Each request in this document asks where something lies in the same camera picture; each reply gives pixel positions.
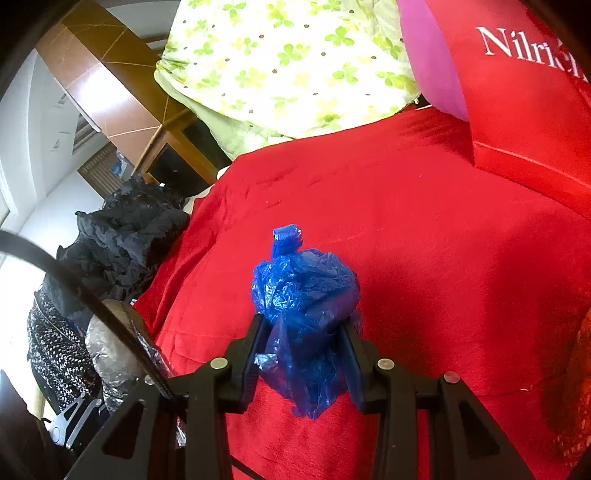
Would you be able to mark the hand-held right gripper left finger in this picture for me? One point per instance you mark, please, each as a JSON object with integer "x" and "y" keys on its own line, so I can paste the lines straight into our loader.
{"x": 256, "y": 353}

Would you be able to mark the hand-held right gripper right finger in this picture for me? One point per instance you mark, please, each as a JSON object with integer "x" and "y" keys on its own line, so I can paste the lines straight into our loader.
{"x": 353, "y": 364}

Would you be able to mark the blue plastic bag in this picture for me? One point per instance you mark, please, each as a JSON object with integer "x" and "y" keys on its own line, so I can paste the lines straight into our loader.
{"x": 304, "y": 295}

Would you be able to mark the red mesh basket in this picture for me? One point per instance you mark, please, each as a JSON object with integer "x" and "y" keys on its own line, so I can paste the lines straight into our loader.
{"x": 577, "y": 392}

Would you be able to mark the black and white speckled garment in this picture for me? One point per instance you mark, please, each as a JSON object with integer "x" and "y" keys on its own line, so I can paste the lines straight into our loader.
{"x": 55, "y": 350}

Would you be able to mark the clear plastic bag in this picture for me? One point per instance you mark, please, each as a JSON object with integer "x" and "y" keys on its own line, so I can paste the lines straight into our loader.
{"x": 108, "y": 346}

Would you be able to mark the red blanket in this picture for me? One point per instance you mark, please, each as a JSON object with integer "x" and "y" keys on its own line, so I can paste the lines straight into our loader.
{"x": 415, "y": 277}

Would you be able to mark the black crumpled cloth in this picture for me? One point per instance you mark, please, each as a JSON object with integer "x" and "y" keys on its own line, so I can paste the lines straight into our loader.
{"x": 124, "y": 240}

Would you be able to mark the green floral pillow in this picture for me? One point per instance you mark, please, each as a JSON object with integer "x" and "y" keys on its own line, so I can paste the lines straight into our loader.
{"x": 286, "y": 60}

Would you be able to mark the red and pink gift bag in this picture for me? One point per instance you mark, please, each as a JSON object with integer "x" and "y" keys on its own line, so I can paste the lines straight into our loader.
{"x": 531, "y": 115}

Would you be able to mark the wooden furniture frame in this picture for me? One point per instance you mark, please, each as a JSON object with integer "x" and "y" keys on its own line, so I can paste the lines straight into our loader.
{"x": 115, "y": 92}

